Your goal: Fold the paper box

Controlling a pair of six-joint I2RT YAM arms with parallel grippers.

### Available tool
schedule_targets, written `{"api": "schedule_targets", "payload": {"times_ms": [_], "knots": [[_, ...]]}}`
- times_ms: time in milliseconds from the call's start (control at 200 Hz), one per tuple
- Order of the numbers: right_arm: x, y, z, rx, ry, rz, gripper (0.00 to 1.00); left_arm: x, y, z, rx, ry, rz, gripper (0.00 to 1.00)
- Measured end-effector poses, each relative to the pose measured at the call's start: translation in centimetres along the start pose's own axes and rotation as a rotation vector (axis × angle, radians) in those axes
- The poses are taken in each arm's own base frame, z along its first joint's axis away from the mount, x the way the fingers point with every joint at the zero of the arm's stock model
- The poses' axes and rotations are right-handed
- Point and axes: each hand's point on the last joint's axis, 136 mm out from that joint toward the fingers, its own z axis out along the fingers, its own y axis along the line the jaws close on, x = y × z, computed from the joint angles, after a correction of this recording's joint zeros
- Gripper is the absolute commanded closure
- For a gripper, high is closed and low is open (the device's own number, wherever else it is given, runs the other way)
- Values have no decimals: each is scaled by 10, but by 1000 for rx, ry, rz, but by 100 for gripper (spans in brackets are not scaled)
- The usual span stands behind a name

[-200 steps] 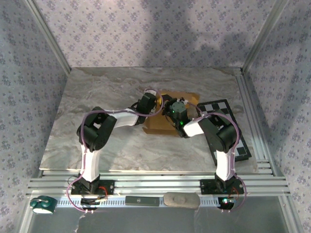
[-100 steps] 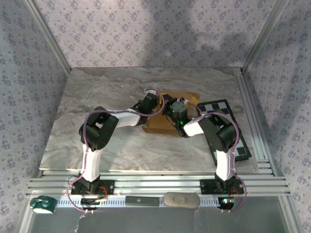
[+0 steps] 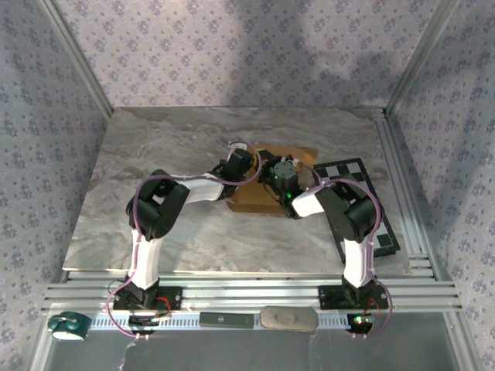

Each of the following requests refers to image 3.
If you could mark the brown cardboard paper box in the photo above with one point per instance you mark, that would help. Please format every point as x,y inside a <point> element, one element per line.
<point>255,199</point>

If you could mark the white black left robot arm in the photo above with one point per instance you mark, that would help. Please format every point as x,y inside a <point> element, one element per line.
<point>147,263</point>

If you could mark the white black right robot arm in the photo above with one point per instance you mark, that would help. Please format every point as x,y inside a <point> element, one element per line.
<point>359,263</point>

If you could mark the black white checkerboard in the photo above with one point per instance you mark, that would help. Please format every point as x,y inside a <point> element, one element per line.
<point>340,168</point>

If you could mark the grey oval metal plate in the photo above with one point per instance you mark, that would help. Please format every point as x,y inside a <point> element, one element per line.
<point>290,318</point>

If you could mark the dark rectangular bar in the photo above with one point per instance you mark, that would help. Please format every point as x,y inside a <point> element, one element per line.
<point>228,320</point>

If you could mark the black right controller board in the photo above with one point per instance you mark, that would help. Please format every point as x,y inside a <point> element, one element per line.
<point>359,322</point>

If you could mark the green tape roll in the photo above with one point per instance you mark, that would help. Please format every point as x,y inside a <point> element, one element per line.
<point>69,326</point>

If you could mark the aluminium side rail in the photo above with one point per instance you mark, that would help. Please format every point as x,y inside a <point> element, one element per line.
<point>392,154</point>

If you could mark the aluminium frame rails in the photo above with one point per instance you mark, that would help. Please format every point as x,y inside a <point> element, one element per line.
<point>251,291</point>

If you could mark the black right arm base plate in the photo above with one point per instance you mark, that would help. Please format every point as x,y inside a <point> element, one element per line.
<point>330,297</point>

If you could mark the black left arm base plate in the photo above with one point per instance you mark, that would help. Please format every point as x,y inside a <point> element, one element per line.
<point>172,298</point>

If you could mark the aluminium corner post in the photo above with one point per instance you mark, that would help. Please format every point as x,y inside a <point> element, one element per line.
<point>419,58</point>
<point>81,62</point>

